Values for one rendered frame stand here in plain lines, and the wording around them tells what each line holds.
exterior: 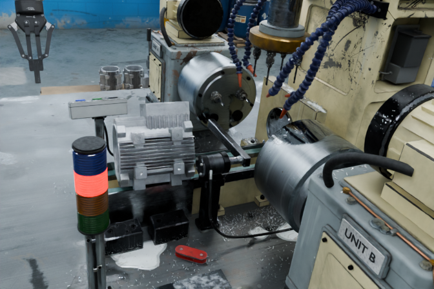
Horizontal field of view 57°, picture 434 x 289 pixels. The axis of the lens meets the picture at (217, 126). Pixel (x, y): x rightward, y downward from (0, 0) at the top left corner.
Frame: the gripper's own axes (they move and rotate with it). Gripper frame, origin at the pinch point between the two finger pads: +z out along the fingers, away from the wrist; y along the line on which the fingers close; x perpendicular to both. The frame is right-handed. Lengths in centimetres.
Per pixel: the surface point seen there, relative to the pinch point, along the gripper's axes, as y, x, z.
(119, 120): 18.4, -23.7, 15.1
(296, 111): 71, -30, 17
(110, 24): 123, 528, -94
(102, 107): 17.2, -3.8, 12.0
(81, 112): 11.0, -3.8, 13.1
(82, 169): 5, -57, 20
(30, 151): -4.8, 28.2, 27.1
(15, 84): -16, 320, -3
